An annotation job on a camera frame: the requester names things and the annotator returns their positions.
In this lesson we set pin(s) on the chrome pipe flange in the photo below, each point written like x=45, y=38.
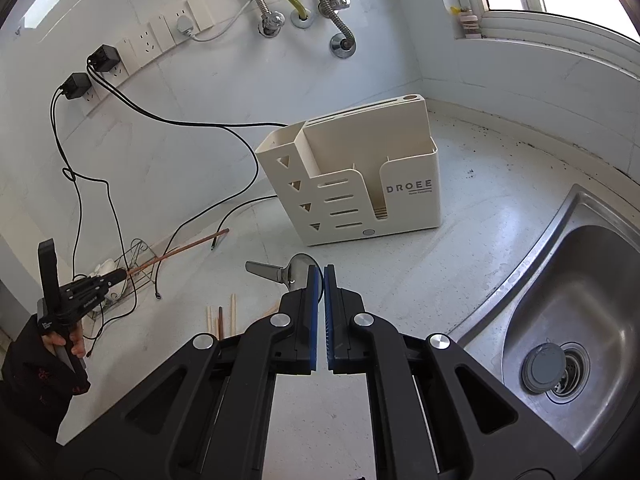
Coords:
x=342, y=46

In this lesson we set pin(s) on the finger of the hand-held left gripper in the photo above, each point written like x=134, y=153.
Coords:
x=107, y=292
x=107, y=276

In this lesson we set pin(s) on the person's left forearm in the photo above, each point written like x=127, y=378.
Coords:
x=35, y=385

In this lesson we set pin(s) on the black power adapter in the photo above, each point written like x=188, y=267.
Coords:
x=102, y=57
x=75, y=85

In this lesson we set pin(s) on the white pipe flange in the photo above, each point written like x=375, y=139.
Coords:
x=302, y=20

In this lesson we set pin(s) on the metal spoon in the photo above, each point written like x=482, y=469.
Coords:
x=265, y=271

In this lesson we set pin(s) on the row of white wall sockets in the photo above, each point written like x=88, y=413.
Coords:
x=145, y=45

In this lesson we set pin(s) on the metal angle valve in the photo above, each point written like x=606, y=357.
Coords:
x=341, y=0
x=270, y=22

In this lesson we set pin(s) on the grey sink drain stopper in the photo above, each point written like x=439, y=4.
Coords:
x=545, y=365

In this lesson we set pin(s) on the person's left hand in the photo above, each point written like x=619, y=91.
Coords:
x=77, y=345

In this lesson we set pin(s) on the white power plug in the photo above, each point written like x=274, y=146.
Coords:
x=184, y=24

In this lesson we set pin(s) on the white window frame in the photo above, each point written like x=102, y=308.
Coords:
x=500, y=15

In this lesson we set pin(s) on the metal wall hook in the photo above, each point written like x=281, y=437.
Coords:
x=18, y=30

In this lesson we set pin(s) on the white ceramic cup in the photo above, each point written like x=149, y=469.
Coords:
x=102, y=265

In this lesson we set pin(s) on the cream plastic utensil holder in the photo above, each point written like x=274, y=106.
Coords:
x=340, y=135

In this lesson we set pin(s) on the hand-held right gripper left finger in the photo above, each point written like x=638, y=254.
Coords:
x=313, y=320

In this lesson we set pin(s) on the brown wooden chopstick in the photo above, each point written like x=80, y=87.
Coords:
x=190, y=246

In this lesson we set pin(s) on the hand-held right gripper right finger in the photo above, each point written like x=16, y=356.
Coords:
x=329, y=320

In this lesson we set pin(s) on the stainless steel sink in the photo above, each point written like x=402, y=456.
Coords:
x=590, y=310

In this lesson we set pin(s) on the small bottle with yellow cap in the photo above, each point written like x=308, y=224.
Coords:
x=469, y=22

